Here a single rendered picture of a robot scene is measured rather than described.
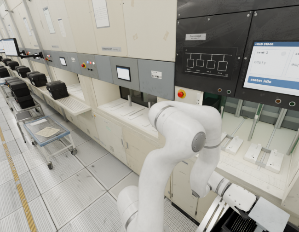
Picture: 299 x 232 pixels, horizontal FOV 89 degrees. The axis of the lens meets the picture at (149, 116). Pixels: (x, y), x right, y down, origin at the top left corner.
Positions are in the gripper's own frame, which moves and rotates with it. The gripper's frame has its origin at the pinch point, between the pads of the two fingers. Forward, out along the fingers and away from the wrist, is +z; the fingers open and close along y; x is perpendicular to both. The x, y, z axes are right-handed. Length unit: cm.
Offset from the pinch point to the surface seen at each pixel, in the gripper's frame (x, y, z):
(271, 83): 42, -32, -20
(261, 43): 58, -31, -28
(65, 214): -110, 72, -141
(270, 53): 55, -32, -23
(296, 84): 43, -33, -11
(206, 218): -33.1, -1.1, -21.6
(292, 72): 48, -33, -14
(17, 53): 46, 55, -337
